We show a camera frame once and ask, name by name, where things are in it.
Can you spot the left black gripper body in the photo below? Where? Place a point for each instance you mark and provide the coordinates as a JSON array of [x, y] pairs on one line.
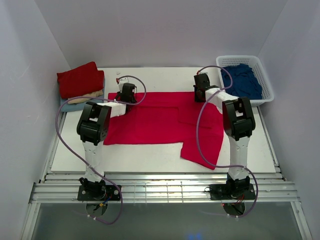
[[126, 99]]

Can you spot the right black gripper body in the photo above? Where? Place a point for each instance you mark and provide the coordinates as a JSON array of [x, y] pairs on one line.
[[199, 97]]

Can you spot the pink t shirt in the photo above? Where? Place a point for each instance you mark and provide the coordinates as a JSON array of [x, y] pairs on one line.
[[171, 117]]

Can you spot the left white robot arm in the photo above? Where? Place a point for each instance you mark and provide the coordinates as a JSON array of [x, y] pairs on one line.
[[93, 128]]

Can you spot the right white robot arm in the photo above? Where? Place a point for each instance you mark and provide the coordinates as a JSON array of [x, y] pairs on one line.
[[238, 124]]

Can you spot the folded beige shirt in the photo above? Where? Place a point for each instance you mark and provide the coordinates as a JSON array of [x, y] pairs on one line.
[[85, 97]]

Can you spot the dark blue t shirt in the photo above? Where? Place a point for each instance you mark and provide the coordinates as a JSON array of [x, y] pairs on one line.
[[244, 82]]

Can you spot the folded dark red shirt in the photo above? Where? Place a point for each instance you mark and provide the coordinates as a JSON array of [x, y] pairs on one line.
[[80, 81]]

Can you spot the folded light blue shirt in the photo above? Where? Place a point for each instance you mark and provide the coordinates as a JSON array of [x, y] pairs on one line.
[[72, 107]]

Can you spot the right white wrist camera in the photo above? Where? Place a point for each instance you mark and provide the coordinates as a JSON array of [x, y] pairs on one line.
[[201, 72]]

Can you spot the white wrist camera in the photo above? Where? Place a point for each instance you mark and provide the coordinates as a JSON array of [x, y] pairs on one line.
[[201, 72], [121, 81]]

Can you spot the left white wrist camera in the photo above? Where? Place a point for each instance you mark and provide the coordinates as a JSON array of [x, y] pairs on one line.
[[121, 81]]

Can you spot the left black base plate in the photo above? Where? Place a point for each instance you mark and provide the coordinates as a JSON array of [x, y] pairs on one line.
[[100, 194]]

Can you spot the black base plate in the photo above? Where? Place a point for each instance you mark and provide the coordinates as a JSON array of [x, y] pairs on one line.
[[222, 192], [100, 194]]

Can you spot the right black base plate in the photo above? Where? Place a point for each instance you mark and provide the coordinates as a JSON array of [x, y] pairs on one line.
[[222, 192]]

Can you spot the aluminium rail frame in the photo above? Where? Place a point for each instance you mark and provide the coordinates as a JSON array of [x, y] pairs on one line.
[[157, 173]]

